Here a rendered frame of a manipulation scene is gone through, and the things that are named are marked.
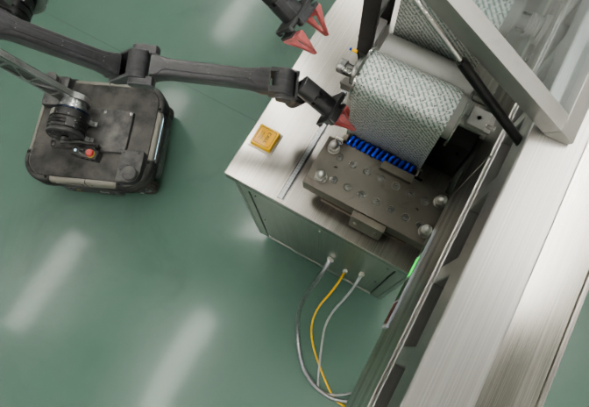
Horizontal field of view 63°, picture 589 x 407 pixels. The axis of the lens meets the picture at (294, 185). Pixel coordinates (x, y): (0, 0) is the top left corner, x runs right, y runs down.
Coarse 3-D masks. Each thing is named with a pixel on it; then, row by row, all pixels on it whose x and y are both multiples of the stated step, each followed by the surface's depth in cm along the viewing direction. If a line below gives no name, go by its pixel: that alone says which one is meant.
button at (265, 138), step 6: (264, 126) 153; (258, 132) 152; (264, 132) 152; (270, 132) 152; (276, 132) 152; (252, 138) 152; (258, 138) 152; (264, 138) 152; (270, 138) 151; (276, 138) 151; (252, 144) 153; (258, 144) 151; (264, 144) 151; (270, 144) 151; (264, 150) 152; (270, 150) 151
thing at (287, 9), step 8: (280, 0) 106; (288, 0) 107; (296, 0) 108; (304, 0) 110; (312, 0) 110; (272, 8) 108; (280, 8) 107; (288, 8) 107; (296, 8) 108; (304, 8) 108; (280, 16) 109; (288, 16) 108; (296, 16) 107; (288, 24) 108; (280, 32) 110; (288, 32) 109
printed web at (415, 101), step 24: (408, 0) 116; (408, 24) 123; (432, 48) 127; (456, 48) 122; (360, 72) 114; (384, 72) 113; (408, 72) 113; (360, 96) 118; (384, 96) 114; (408, 96) 112; (432, 96) 111; (456, 96) 111; (408, 120) 116; (432, 120) 112
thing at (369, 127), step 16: (352, 112) 128; (368, 112) 123; (368, 128) 131; (384, 128) 126; (400, 128) 122; (384, 144) 134; (400, 144) 129; (416, 144) 124; (432, 144) 120; (416, 160) 132
